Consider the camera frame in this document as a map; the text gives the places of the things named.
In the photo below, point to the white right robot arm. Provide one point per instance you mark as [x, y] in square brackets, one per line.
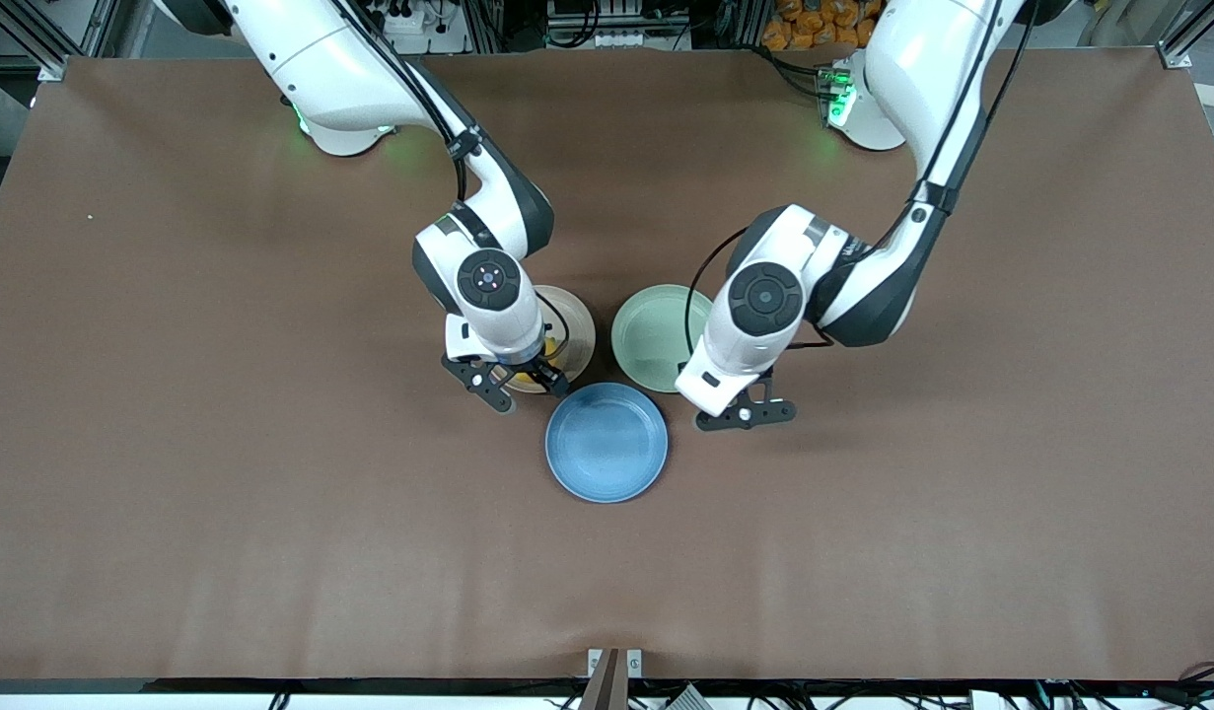
[321, 59]

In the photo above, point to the brown table cover sheet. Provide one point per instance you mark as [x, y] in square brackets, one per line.
[271, 493]

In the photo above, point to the pale green round plate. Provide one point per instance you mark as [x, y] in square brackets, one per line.
[651, 335]

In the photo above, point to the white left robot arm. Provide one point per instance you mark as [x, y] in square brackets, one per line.
[922, 79]

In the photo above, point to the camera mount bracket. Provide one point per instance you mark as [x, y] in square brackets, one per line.
[606, 685]

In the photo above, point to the white power strip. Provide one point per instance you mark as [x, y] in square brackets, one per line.
[414, 20]
[626, 38]

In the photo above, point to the blue round plate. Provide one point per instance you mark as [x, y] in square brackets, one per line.
[606, 444]

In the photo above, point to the yellow lemon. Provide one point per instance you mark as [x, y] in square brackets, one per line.
[518, 375]

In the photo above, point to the bag of orange fruits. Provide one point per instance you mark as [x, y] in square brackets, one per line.
[814, 25]

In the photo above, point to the white plug adapter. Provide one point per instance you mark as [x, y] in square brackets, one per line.
[986, 700]

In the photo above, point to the beige round plate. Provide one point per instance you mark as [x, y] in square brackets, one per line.
[577, 325]

